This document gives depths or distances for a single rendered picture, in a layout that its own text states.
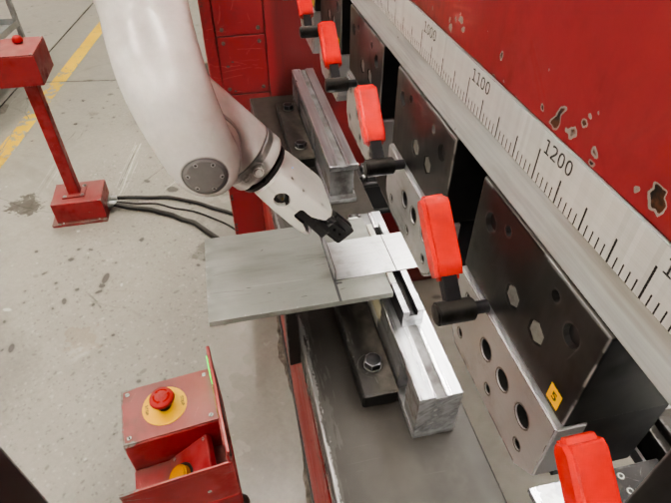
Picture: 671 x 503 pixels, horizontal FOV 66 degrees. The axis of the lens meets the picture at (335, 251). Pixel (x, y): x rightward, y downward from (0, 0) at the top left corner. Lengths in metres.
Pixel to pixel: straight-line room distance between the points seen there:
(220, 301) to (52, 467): 1.24
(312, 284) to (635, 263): 0.55
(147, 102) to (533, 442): 0.42
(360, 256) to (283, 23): 0.86
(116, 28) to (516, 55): 0.36
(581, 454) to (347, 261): 0.57
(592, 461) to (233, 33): 1.37
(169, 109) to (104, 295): 1.85
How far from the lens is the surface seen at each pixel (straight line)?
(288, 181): 0.64
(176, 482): 0.85
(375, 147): 0.54
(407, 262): 0.80
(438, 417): 0.74
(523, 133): 0.34
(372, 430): 0.77
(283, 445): 1.75
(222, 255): 0.83
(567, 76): 0.30
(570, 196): 0.30
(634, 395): 0.36
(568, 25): 0.30
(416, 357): 0.72
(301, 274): 0.78
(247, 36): 1.52
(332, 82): 0.70
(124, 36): 0.54
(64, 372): 2.12
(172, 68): 0.52
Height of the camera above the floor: 1.54
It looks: 42 degrees down
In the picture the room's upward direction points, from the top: straight up
